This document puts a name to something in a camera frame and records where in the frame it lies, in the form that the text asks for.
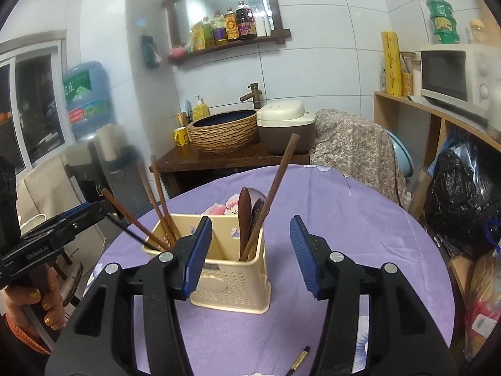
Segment yellow soap pump bottle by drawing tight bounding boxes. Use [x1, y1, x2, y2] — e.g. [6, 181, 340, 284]
[193, 95, 210, 122]

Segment brown sauce bottle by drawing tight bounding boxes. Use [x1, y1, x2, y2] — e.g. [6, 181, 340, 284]
[225, 7, 240, 43]

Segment yellow cylinder package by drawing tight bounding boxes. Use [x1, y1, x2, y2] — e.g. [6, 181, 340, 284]
[381, 30, 403, 97]

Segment dark wooden counter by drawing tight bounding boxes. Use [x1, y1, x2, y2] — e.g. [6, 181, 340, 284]
[149, 141, 311, 199]

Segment white microwave oven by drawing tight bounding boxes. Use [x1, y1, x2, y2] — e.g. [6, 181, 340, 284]
[420, 45, 501, 121]

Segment dark soy sauce bottle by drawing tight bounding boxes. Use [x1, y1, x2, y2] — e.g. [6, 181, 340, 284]
[236, 1, 257, 41]

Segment brown white rice cooker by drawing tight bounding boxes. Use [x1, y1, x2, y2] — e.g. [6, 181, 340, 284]
[256, 101, 316, 156]

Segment person's left forearm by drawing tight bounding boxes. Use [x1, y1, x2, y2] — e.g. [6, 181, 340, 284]
[0, 313, 52, 376]

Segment black chopstick gold band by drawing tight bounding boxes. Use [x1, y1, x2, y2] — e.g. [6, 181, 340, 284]
[284, 346, 311, 376]
[105, 215, 153, 244]

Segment glass jar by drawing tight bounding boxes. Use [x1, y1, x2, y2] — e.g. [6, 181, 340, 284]
[401, 52, 418, 97]

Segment sliding window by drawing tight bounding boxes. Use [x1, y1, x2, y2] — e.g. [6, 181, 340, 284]
[0, 39, 76, 175]

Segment stack of green noodle cups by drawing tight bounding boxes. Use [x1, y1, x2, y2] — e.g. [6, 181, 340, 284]
[426, 0, 461, 45]

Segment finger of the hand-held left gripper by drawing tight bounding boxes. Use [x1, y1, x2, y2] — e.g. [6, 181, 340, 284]
[49, 204, 96, 228]
[72, 201, 107, 232]

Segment clear bag colourful contents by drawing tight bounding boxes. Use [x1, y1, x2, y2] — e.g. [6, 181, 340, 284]
[464, 251, 501, 362]

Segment person's left hand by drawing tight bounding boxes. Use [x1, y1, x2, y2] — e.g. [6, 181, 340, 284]
[3, 262, 65, 332]

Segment light wooden shelf unit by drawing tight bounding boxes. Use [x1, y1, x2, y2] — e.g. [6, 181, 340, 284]
[374, 91, 501, 307]

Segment white plastic bottles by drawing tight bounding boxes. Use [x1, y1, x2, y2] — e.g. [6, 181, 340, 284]
[254, 6, 273, 38]

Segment wooden framed mirror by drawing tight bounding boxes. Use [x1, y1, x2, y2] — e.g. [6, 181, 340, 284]
[162, 0, 283, 54]

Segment woven pattern sink basin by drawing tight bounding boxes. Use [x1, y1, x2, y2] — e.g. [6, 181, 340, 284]
[187, 110, 259, 154]

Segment purple label oil bottle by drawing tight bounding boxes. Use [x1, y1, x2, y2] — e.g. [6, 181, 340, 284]
[212, 10, 229, 46]

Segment bronze faucet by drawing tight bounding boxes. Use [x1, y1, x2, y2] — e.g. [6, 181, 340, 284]
[240, 83, 261, 110]

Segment jar with yellow lid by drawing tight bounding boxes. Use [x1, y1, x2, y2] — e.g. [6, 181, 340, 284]
[469, 19, 487, 45]

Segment purple floral tablecloth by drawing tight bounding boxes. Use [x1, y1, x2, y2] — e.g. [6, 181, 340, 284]
[84, 164, 459, 376]

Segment beige sofa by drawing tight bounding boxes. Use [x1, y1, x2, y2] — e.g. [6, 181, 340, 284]
[16, 153, 103, 243]

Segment small wooden stool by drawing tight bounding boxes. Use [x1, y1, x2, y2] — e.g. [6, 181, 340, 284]
[51, 260, 85, 308]

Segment yellow oil bottle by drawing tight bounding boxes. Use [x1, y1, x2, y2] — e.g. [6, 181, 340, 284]
[201, 17, 215, 50]

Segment beige plastic cutlery holder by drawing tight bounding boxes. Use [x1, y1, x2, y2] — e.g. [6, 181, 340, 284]
[142, 213, 272, 316]

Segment brown wooden spoon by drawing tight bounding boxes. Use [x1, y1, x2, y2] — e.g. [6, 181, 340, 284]
[238, 187, 253, 262]

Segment green wall holder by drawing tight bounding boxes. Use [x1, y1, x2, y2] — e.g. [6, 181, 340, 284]
[141, 35, 162, 69]

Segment black plastic bag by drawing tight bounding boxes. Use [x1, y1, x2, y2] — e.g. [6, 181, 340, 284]
[425, 149, 501, 256]

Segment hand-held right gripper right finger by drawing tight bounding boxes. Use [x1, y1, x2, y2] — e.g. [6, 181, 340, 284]
[290, 215, 459, 376]

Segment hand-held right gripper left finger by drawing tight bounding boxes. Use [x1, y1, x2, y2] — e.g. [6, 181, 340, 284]
[45, 215, 214, 376]

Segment yellow mug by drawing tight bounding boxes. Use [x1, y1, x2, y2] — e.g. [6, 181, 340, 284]
[173, 126, 191, 148]

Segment yellow green packet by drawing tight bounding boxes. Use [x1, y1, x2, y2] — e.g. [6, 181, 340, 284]
[186, 23, 205, 53]

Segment dark wooden wall shelf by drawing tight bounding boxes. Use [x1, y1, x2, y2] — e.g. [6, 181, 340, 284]
[168, 29, 291, 66]

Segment light blue basin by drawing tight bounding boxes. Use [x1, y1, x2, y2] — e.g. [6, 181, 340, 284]
[385, 129, 412, 180]

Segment patterned brown cloth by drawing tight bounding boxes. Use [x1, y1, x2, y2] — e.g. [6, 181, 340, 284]
[309, 110, 408, 209]

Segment dark water dispenser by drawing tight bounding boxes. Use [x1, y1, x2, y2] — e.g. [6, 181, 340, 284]
[64, 123, 154, 221]

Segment blue water jug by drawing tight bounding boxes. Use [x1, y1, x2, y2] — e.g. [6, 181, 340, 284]
[62, 61, 115, 140]

